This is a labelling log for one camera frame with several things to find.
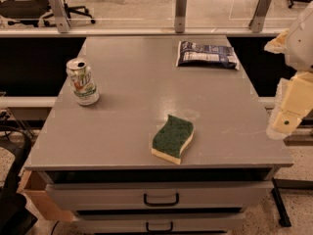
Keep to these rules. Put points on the middle metal bracket post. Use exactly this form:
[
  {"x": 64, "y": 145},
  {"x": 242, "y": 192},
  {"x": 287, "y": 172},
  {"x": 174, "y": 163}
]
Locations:
[{"x": 180, "y": 15}]

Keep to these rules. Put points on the right metal bracket post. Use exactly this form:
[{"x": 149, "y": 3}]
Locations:
[{"x": 257, "y": 22}]

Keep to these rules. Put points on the blue chip bag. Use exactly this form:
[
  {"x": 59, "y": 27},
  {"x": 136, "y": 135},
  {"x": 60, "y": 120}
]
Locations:
[{"x": 195, "y": 54}]

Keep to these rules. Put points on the green and yellow sponge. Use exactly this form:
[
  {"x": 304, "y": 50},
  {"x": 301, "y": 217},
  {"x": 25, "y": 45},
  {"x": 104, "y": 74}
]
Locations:
[{"x": 172, "y": 139}]

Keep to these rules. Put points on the green 7up soda can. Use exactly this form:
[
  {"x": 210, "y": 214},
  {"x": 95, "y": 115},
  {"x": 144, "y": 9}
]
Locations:
[{"x": 82, "y": 83}]

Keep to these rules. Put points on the metal bracket post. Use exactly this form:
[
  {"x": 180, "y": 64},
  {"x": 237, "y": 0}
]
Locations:
[
  {"x": 257, "y": 22},
  {"x": 61, "y": 21},
  {"x": 180, "y": 15}
]

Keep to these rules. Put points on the lower grey drawer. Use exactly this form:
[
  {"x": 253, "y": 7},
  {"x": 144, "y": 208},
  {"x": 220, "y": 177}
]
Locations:
[{"x": 183, "y": 222}]

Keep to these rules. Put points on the upper grey drawer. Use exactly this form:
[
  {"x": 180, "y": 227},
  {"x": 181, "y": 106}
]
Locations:
[{"x": 129, "y": 196}]

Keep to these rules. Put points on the black table leg stand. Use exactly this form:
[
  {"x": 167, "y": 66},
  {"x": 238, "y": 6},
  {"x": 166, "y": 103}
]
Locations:
[{"x": 293, "y": 184}]

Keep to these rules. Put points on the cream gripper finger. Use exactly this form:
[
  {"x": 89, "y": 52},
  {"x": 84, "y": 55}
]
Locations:
[
  {"x": 293, "y": 102},
  {"x": 278, "y": 44}
]

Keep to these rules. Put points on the black upper drawer handle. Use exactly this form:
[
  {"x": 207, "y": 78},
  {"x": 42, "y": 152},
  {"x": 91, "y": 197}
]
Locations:
[{"x": 161, "y": 202}]

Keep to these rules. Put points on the grey drawer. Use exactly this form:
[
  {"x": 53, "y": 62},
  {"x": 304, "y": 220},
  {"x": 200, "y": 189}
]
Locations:
[
  {"x": 129, "y": 196},
  {"x": 183, "y": 222}
]

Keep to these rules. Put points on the black office chair far left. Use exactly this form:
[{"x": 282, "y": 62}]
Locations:
[{"x": 30, "y": 11}]

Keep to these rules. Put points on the black lower drawer handle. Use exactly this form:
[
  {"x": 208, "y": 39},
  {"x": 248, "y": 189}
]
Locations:
[{"x": 159, "y": 227}]

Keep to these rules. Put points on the black drawer handle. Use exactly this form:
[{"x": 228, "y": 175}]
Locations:
[
  {"x": 161, "y": 202},
  {"x": 159, "y": 227}
]

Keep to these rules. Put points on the wooden box under table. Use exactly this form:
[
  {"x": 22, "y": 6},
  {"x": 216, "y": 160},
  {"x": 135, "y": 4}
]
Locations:
[{"x": 34, "y": 187}]

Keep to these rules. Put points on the black chair near left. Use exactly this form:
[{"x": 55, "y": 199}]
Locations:
[{"x": 15, "y": 218}]

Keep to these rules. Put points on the left metal bracket post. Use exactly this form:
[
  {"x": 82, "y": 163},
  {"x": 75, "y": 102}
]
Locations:
[{"x": 61, "y": 21}]

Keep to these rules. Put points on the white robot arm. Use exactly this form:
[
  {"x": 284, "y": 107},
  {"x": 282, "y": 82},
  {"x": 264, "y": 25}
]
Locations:
[{"x": 299, "y": 42}]

